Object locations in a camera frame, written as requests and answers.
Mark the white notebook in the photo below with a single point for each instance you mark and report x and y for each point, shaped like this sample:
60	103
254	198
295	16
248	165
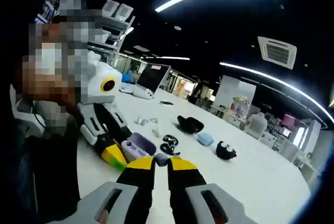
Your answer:
126	88

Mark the white table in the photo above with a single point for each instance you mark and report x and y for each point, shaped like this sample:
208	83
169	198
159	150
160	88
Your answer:
248	182

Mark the light blue earbud case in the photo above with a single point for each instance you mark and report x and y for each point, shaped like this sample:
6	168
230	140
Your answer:
205	139

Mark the black ear-hook earbud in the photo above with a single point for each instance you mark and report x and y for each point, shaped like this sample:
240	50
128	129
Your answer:
169	138
167	147

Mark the lilac earbud case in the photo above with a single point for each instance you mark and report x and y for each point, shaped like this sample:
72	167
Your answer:
138	151

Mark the black cartoon-eyed earbud case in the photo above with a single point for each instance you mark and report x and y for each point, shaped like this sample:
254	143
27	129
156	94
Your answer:
225	153

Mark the white earbud case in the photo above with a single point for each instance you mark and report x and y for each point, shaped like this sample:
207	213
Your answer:
138	121

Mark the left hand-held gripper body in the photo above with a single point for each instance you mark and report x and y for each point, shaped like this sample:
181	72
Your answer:
114	75

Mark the shelf with colourful items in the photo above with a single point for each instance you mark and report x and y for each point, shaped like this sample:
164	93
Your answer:
238	109

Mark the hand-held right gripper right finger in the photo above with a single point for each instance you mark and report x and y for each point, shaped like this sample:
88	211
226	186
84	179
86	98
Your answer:
185	182

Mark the large black earbud case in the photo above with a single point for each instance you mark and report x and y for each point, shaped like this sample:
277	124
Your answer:
191	127

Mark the ceiling air conditioner vent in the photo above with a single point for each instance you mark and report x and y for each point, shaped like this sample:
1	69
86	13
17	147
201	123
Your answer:
278	51

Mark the lilac earbud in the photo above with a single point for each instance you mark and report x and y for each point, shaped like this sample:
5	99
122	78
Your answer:
161	159

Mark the blue zip pouch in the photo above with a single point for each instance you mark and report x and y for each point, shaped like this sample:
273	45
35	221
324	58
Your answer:
129	78

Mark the pink wall monitor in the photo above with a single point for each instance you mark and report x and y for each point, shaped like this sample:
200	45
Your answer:
289	120

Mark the white worn device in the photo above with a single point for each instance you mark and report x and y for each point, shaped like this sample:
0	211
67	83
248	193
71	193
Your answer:
26	122

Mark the grey metal shelving rack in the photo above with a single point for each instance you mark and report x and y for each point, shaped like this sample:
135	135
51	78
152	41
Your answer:
114	25

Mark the group of white storage bins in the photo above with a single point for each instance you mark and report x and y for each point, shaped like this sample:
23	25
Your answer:
117	10

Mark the small black oval device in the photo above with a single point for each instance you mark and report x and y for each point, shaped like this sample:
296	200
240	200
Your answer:
166	102

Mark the white game controller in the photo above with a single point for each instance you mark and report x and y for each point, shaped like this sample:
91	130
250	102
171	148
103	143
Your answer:
143	94

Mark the white office chair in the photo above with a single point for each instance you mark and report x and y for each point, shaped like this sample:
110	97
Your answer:
257	124

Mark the silver laptop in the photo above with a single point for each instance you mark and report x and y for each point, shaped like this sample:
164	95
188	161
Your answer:
154	77

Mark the light blue earbud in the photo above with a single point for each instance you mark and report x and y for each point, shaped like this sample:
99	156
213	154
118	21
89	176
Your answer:
154	120
144	122

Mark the white earbud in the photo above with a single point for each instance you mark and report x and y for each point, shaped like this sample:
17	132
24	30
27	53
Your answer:
157	132

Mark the blue white wall display board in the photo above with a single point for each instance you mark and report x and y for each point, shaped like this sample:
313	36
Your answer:
45	12

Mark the person's dark clothed body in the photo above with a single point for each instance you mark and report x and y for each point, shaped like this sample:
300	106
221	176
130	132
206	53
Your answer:
52	182

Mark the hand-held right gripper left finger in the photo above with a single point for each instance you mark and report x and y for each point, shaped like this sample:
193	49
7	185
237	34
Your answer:
135	182

